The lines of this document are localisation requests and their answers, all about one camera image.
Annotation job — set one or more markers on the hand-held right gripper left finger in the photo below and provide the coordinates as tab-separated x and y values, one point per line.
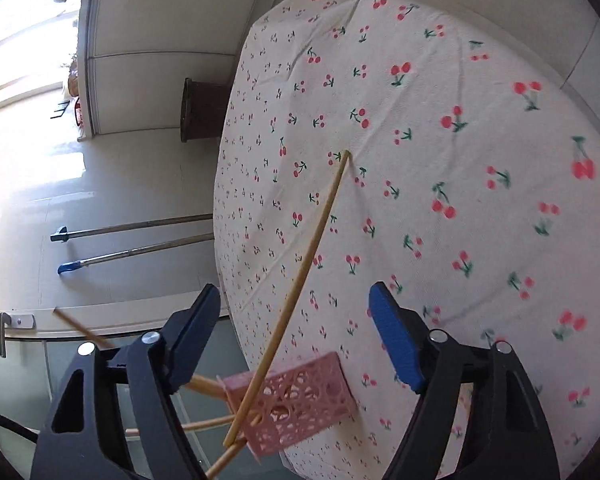
195	330

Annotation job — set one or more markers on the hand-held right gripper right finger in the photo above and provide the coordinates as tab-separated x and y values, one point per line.
397	340

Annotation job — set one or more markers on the bunch of wooden chopsticks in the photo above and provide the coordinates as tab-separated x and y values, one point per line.
278	330

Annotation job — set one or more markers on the pink perforated utensil holder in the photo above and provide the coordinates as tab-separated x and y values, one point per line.
305	410

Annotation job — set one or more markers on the cherry print tablecloth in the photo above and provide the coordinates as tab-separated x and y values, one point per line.
430	160

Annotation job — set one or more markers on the brown trash bin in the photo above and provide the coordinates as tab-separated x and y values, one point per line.
202	110

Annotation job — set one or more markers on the white base cabinet with doors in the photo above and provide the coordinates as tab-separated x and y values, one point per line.
155	85

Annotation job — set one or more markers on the black hook rack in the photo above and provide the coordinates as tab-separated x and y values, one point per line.
60	108

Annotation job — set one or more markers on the bright kitchen window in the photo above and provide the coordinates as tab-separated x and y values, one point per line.
15	25

